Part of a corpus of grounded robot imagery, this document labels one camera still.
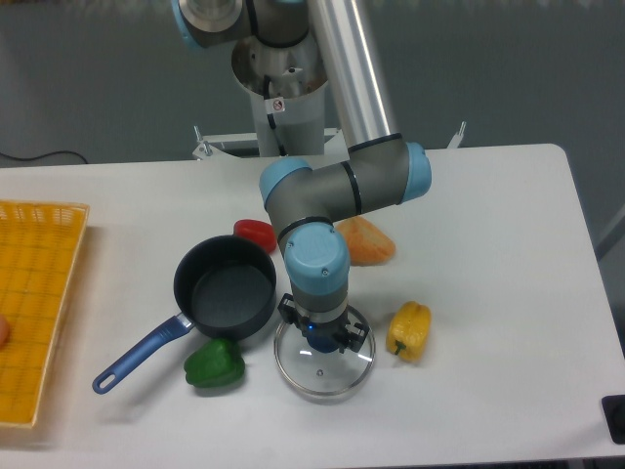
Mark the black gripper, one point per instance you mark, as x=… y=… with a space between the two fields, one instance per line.
x=332 y=325

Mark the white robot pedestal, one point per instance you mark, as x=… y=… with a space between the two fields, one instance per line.
x=286 y=88

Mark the white metal mounting frame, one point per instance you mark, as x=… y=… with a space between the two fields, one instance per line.
x=245 y=145

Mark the red bell pepper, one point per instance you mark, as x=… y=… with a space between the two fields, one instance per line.
x=258 y=232

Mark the dark saucepan blue handle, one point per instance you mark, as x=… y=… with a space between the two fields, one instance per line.
x=224 y=288

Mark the yellow woven basket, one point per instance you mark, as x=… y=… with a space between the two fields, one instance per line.
x=40 y=245

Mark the black device at table corner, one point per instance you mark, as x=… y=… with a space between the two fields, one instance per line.
x=614 y=413

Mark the glass lid blue knob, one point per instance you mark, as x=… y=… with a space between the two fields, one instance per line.
x=322 y=376

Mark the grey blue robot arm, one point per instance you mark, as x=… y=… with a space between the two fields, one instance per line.
x=370 y=168

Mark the yellow bell pepper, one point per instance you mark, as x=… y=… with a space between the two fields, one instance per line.
x=409 y=331

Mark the green bell pepper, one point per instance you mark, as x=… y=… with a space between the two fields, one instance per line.
x=216 y=364

